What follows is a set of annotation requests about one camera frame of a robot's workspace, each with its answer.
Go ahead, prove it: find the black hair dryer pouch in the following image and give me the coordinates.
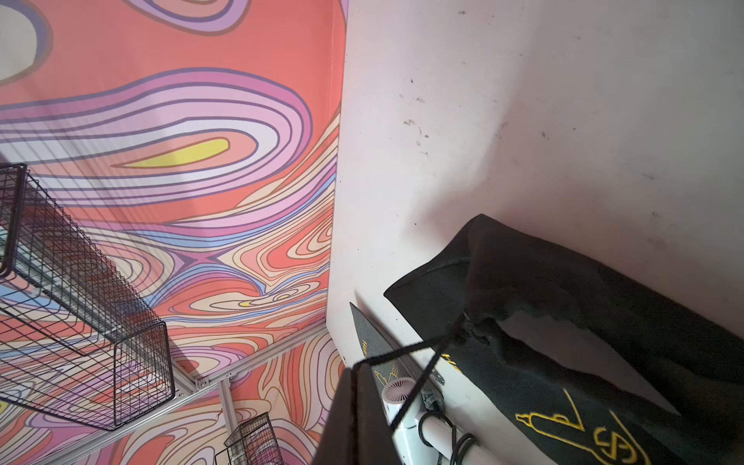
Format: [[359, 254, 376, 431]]
[[355, 215, 743, 464]]

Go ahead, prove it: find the black wire basket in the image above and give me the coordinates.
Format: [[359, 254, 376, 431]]
[[213, 413, 284, 465], [1, 164, 176, 431]]

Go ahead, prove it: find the left black wire basket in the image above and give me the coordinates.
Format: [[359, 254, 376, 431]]
[[213, 413, 284, 465]]

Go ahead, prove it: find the grey hair dryer pouch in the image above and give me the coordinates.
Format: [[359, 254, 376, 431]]
[[350, 303, 446, 411]]

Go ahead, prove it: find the white hair dryer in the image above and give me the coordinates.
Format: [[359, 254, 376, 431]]
[[393, 394, 506, 465]]

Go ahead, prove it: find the back black wire basket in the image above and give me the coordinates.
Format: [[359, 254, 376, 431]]
[[1, 164, 176, 431]]

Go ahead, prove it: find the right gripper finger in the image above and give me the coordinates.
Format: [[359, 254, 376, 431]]
[[312, 362, 401, 465]]

